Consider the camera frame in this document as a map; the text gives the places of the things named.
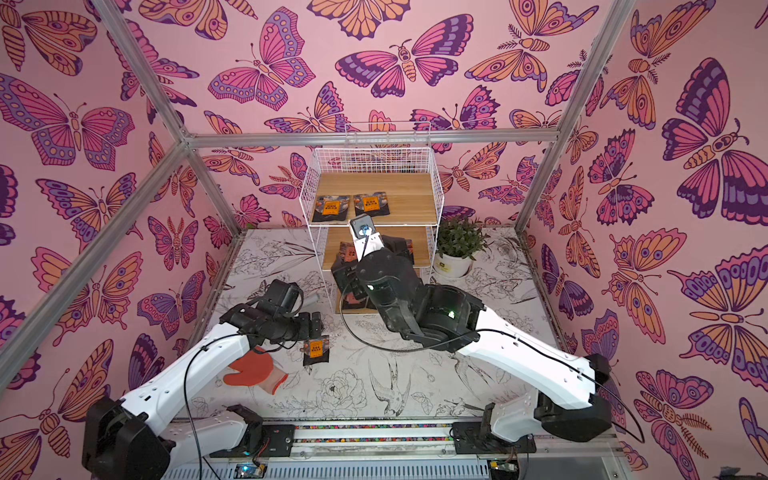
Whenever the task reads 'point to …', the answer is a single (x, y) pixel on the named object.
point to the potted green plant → (460, 241)
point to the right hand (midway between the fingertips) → (355, 253)
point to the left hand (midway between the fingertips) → (313, 325)
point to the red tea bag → (347, 252)
